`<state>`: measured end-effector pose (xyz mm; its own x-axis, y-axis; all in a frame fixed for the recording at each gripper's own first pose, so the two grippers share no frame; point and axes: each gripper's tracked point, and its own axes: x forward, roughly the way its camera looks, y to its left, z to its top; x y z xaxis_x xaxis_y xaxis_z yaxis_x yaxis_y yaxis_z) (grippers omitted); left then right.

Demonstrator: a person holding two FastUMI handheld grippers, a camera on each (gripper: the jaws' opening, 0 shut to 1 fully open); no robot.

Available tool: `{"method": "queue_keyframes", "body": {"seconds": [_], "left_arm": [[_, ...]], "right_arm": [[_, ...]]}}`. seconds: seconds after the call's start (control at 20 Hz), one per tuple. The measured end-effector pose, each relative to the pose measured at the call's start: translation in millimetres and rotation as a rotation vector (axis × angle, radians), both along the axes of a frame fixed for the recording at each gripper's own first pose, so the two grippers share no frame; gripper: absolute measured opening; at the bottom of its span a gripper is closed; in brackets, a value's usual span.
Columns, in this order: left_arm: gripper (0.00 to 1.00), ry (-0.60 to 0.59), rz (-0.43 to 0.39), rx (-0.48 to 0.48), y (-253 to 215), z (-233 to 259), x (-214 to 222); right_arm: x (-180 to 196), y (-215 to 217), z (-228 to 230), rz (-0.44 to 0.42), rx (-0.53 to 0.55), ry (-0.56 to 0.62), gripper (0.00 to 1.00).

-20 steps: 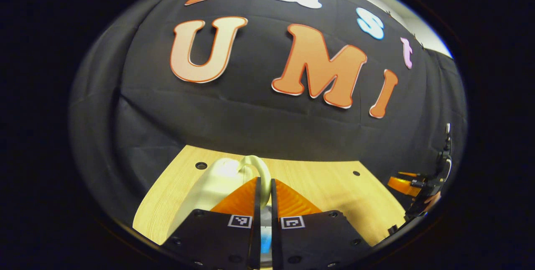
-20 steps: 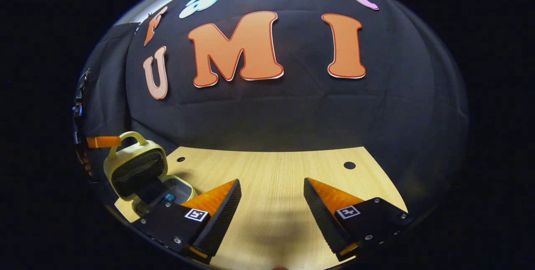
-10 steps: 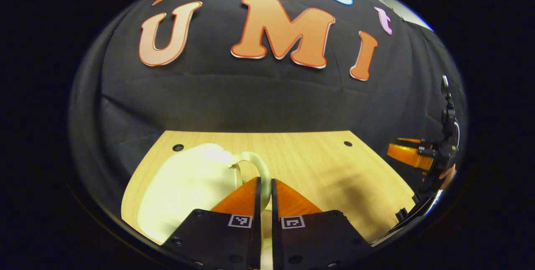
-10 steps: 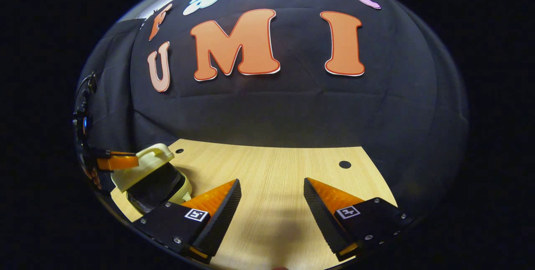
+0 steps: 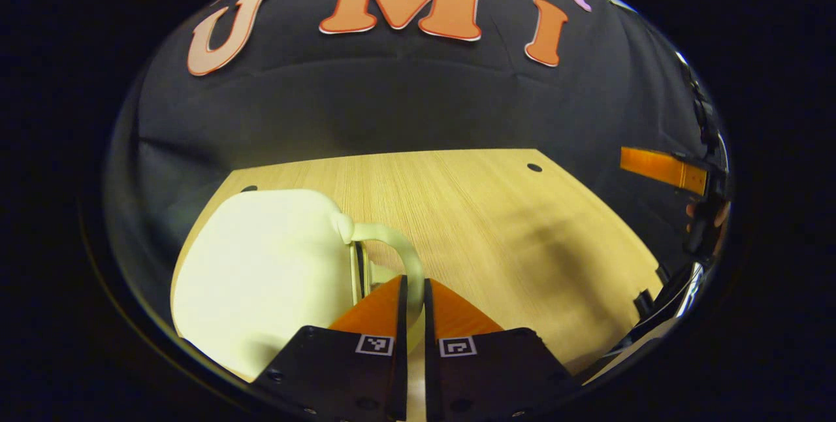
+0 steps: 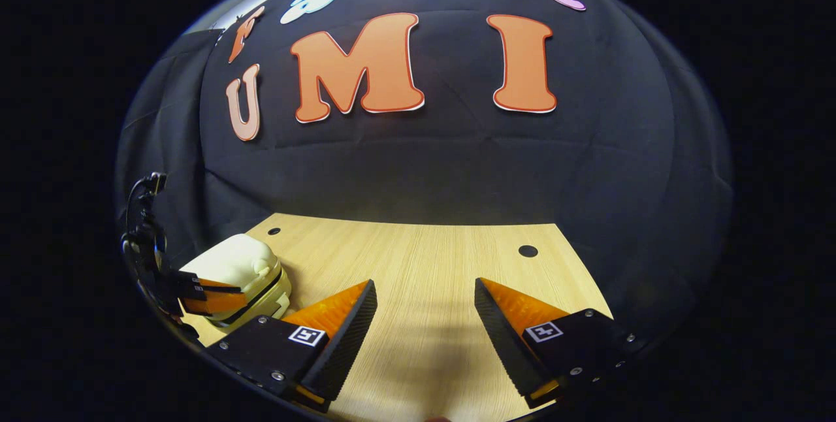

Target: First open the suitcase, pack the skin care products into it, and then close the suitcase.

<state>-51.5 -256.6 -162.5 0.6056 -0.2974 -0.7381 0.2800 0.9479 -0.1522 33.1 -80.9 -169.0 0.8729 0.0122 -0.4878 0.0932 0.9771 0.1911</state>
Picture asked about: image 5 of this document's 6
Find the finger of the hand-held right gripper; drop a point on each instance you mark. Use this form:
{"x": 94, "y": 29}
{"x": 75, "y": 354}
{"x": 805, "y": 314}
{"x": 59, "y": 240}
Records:
{"x": 659, "y": 168}

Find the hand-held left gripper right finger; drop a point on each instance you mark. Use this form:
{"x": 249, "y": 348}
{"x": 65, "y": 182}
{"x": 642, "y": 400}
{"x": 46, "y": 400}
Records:
{"x": 431, "y": 357}

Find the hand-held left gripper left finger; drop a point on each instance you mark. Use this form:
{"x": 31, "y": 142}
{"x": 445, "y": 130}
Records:
{"x": 401, "y": 357}

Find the black backdrop cloth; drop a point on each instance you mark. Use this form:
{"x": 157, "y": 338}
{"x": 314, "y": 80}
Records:
{"x": 392, "y": 102}

